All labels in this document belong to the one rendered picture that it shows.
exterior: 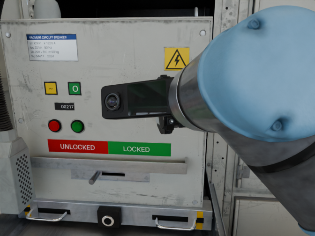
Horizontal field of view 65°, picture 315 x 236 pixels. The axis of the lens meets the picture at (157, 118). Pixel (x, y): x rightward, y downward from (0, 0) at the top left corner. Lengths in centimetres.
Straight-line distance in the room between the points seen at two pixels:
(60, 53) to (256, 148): 54
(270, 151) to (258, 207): 86
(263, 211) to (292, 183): 86
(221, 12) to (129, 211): 65
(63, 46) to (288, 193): 55
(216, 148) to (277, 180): 73
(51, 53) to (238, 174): 70
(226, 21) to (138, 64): 37
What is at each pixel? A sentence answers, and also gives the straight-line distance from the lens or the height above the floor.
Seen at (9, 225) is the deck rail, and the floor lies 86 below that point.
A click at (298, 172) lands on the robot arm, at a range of 18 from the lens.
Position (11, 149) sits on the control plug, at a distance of 64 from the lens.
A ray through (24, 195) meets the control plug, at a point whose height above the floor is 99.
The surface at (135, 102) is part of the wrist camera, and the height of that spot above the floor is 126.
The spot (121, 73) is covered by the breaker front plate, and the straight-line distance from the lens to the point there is 59.
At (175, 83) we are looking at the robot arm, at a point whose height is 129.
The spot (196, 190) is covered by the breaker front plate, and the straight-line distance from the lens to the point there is 67.
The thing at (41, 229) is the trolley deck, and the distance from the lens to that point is 81.
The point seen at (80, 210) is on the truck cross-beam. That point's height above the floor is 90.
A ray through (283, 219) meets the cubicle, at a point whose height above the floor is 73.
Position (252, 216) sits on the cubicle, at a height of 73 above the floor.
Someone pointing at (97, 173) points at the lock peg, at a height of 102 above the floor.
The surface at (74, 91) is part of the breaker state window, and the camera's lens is 63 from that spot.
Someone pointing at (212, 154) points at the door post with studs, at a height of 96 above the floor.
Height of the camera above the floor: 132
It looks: 15 degrees down
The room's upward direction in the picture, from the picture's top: straight up
